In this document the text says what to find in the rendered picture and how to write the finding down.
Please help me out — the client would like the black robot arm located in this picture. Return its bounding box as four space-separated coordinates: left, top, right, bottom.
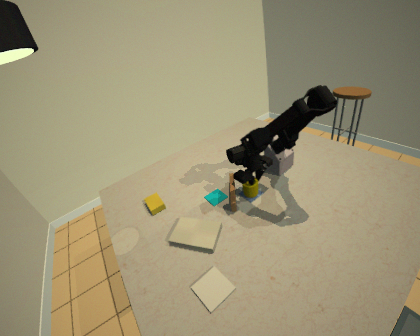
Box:
226 85 337 168

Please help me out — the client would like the small yellow block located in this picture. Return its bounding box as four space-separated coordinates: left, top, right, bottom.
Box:
145 193 167 215

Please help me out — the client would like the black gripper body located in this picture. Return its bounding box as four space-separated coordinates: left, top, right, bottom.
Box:
233 154 273 184

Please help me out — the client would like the beige flat square tile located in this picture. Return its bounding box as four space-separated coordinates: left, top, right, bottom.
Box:
191 267 236 313

